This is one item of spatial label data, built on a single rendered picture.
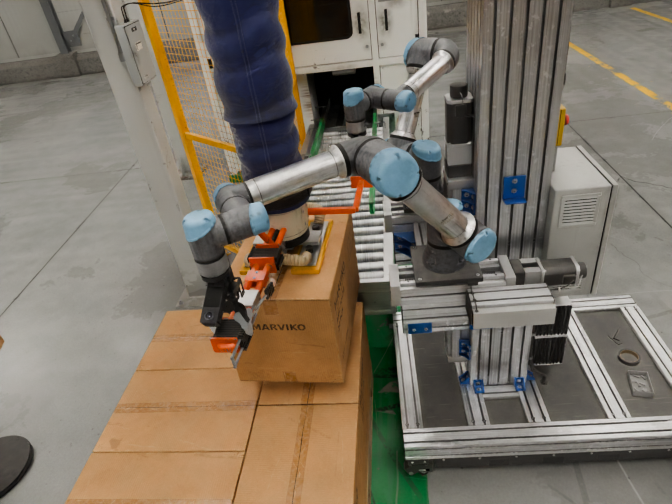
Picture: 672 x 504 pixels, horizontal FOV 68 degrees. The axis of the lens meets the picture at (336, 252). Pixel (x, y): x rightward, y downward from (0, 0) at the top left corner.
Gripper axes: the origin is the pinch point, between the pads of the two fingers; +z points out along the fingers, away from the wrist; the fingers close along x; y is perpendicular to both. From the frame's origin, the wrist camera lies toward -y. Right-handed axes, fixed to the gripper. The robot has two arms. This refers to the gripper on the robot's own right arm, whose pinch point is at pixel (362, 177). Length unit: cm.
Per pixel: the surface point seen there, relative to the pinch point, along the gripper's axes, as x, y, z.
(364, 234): -11, -66, 68
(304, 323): -16, 60, 24
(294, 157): -17.0, 33.1, -23.9
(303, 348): -19, 60, 36
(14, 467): -179, 61, 119
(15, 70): -820, -799, 89
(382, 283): 3, -9, 60
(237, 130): -32, 39, -36
